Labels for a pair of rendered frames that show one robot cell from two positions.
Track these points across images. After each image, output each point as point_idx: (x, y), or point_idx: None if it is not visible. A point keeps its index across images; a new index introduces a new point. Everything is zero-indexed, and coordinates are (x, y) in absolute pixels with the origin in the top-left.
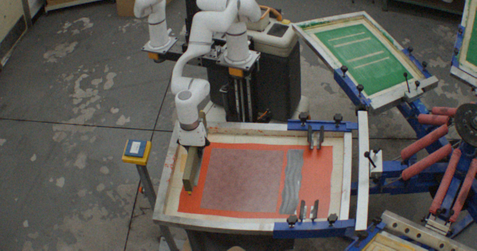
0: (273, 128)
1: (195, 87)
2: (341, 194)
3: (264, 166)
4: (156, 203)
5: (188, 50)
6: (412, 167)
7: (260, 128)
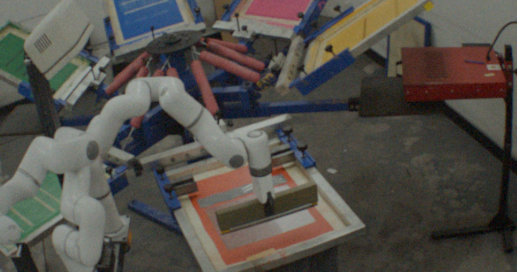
0: (183, 215)
1: (239, 134)
2: None
3: None
4: (341, 234)
5: (209, 119)
6: (210, 100)
7: (188, 223)
